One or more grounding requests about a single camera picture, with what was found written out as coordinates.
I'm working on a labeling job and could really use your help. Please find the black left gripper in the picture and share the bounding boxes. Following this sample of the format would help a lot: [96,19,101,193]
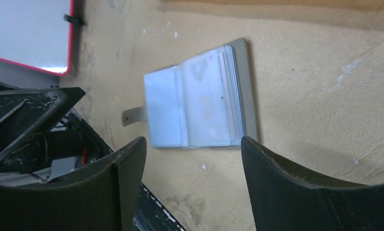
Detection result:
[0,87,112,174]

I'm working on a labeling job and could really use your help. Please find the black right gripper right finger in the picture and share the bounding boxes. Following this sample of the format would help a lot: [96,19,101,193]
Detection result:
[241,136,384,231]

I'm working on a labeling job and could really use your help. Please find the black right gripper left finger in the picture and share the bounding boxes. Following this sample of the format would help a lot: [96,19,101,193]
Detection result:
[0,137,147,231]

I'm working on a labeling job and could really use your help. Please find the grey leather card holder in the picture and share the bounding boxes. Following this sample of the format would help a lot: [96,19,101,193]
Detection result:
[121,38,259,149]

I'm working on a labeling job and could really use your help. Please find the pink framed whiteboard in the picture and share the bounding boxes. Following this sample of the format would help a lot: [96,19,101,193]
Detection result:
[0,0,75,76]

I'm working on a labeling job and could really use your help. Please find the black whiteboard clip upper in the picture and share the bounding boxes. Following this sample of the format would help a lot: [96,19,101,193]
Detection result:
[63,14,86,26]

